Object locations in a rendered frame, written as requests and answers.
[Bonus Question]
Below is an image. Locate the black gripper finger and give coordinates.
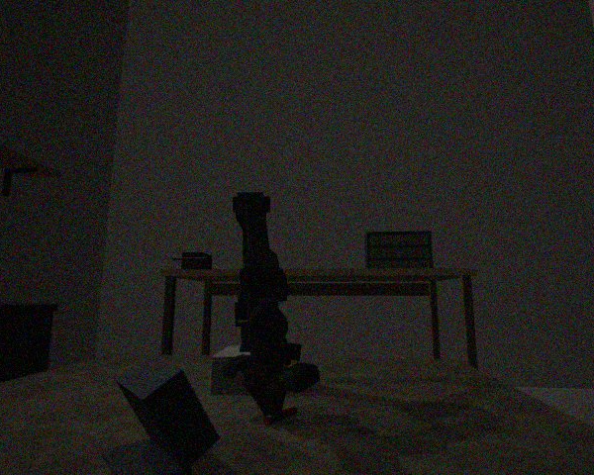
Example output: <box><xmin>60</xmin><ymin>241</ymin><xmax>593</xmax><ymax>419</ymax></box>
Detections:
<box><xmin>264</xmin><ymin>385</ymin><xmax>287</xmax><ymax>421</ymax></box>
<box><xmin>242</xmin><ymin>377</ymin><xmax>272</xmax><ymax>417</ymax></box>

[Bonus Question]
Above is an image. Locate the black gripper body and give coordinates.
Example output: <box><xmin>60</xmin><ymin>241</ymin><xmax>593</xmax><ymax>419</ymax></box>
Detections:
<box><xmin>222</xmin><ymin>335</ymin><xmax>320</xmax><ymax>392</ymax></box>

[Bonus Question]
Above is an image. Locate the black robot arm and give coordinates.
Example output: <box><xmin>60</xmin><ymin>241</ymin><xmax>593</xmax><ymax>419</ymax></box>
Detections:
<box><xmin>233</xmin><ymin>192</ymin><xmax>302</xmax><ymax>366</ymax></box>

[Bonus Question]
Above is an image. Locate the red peg with white band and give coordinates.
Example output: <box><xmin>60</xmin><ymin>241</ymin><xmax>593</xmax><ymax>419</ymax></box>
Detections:
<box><xmin>263</xmin><ymin>406</ymin><xmax>297</xmax><ymax>426</ymax></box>

